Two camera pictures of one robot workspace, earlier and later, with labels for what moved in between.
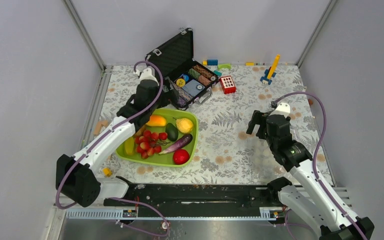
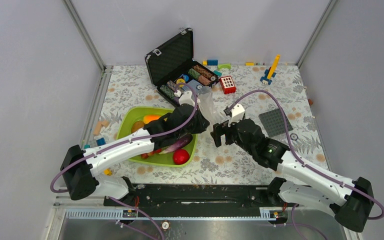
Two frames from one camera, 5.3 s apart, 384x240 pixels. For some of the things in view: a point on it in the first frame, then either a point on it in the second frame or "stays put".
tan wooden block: (97, 129) stays put
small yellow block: (107, 172) stays put
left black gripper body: (163, 100) -> (197, 127)
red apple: (181, 157) stays put
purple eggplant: (183, 142) stays put
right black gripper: (258, 118) -> (219, 129)
